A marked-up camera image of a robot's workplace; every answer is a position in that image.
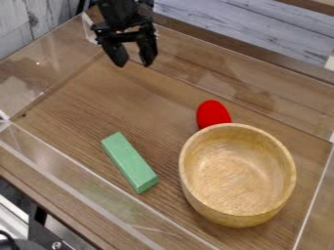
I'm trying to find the red plush ball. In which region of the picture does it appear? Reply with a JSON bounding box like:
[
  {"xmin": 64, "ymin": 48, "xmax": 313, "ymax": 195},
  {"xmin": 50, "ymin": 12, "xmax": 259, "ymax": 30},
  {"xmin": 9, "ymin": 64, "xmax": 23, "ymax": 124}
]
[{"xmin": 195, "ymin": 100, "xmax": 233, "ymax": 129}]

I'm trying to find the green rectangular block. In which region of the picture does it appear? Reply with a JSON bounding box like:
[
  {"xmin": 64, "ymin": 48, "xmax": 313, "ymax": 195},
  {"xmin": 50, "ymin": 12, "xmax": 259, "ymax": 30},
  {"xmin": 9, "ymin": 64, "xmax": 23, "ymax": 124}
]
[{"xmin": 100, "ymin": 132, "xmax": 158, "ymax": 193}]

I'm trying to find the black cable bottom left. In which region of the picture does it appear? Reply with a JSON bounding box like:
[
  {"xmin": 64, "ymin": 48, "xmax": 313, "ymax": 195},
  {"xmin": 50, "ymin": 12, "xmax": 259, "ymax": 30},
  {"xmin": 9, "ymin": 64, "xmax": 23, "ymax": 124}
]
[{"xmin": 0, "ymin": 229, "xmax": 19, "ymax": 250}]

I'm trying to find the brown wooden bowl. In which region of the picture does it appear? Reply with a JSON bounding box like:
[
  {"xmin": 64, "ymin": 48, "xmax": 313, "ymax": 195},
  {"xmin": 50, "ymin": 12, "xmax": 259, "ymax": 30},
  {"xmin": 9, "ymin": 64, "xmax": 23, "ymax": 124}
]
[{"xmin": 179, "ymin": 123, "xmax": 297, "ymax": 228}]

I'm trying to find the clear acrylic corner bracket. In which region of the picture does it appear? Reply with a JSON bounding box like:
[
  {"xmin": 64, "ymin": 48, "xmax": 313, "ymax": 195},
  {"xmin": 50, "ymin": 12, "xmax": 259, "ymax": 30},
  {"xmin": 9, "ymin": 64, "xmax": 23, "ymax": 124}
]
[{"xmin": 82, "ymin": 13, "xmax": 98, "ymax": 45}]

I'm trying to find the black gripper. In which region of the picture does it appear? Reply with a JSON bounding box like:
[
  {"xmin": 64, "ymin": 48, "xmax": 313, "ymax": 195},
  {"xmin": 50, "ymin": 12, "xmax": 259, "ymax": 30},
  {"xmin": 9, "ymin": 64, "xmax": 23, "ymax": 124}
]
[{"xmin": 90, "ymin": 14, "xmax": 158, "ymax": 67}]

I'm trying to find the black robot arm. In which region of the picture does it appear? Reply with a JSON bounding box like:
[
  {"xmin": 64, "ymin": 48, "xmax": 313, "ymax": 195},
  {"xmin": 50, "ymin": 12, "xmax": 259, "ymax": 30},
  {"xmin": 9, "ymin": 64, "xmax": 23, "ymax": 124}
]
[{"xmin": 91, "ymin": 0, "xmax": 158, "ymax": 67}]

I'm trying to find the black table frame bracket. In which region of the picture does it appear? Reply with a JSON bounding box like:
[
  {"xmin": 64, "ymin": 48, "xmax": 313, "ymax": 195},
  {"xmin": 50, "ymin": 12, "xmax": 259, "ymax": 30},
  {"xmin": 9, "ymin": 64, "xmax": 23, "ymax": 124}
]
[{"xmin": 28, "ymin": 206, "xmax": 75, "ymax": 250}]

